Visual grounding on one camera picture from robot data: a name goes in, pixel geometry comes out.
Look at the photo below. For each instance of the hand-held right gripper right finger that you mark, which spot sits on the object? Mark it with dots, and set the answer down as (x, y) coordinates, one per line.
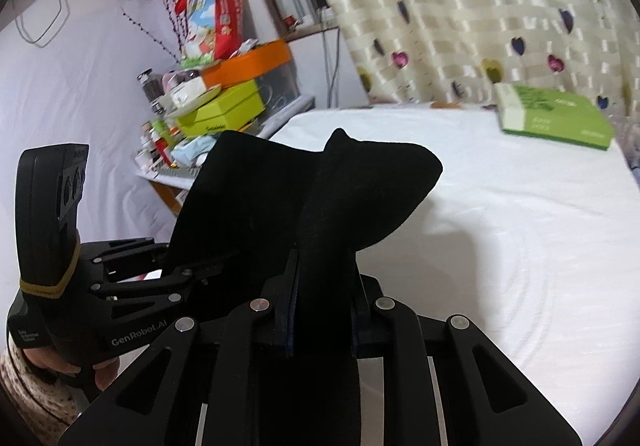
(365, 326)

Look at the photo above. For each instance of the small white box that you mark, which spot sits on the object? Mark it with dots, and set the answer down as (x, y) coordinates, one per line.
(187, 94)

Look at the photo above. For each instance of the light blue bag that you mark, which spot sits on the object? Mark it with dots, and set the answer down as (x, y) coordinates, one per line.
(192, 150)

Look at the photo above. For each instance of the green flat box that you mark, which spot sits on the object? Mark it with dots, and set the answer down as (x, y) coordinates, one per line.
(550, 116)

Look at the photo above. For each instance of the glass jar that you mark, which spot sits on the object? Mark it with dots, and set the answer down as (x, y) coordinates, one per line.
(150, 89)

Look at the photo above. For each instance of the heart print curtain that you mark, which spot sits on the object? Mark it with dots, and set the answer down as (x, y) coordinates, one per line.
(450, 1)

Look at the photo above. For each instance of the white towel cover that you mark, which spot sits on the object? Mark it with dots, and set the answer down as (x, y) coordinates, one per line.
(500, 226)

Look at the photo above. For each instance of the orange box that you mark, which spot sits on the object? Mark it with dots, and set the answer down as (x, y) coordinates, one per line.
(250, 64)

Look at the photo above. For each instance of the yellow-green shoe box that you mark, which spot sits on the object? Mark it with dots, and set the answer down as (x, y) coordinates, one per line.
(225, 109)

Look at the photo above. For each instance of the white side table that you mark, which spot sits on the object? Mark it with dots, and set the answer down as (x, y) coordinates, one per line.
(295, 109)

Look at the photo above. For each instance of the clear plastic bin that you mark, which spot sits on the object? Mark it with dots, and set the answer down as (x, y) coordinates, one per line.
(280, 86)

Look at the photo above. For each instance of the person's left hand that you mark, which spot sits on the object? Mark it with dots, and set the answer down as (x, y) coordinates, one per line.
(50, 361)

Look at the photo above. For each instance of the small assorted bottles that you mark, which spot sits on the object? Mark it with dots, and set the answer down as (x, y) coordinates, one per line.
(160, 144)

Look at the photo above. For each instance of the purple flower branches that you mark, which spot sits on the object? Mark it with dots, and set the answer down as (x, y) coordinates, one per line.
(176, 34)

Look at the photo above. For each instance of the black pants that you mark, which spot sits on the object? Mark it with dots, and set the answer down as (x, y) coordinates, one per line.
(280, 196)

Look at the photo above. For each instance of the yellow rubber band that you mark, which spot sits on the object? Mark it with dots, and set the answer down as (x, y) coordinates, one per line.
(42, 287)

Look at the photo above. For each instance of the red printed carton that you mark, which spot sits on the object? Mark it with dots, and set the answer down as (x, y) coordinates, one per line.
(215, 16)

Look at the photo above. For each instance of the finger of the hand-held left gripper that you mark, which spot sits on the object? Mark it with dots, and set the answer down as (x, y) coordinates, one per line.
(150, 287)
(130, 251)

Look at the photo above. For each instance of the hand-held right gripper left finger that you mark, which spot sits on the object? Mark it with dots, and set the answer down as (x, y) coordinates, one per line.
(285, 316)

